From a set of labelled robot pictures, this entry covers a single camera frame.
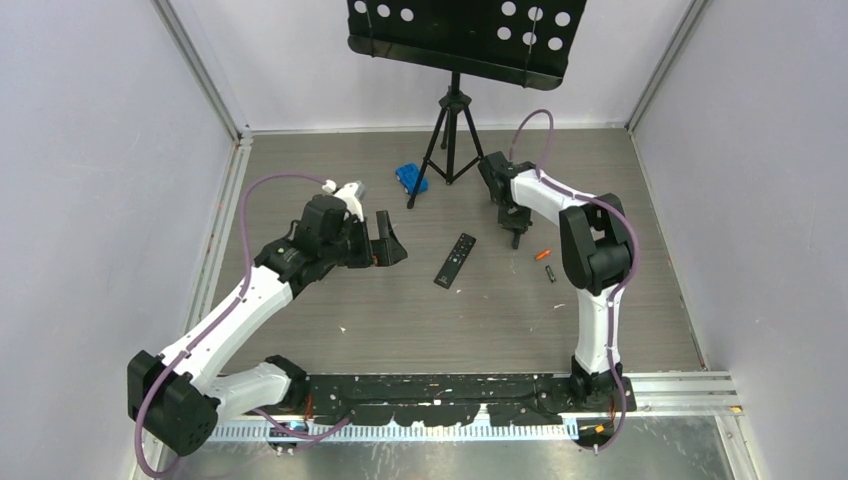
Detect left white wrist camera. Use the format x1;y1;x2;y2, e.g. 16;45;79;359
322;179;366;222

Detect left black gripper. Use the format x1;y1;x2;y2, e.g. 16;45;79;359
321;211;406;269

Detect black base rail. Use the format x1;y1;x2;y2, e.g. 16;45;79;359
265;373;636;427

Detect green battery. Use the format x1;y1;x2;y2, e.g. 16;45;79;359
545;265;557;283

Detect black remote with buttons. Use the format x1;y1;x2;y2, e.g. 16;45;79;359
434;233;476;289

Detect black music stand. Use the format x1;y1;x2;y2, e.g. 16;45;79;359
347;1;587;184

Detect blue toy car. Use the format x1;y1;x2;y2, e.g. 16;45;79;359
395;163;420;196

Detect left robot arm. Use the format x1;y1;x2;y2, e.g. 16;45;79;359
127;192;408;457

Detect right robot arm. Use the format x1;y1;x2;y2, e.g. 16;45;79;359
478;152;638;411

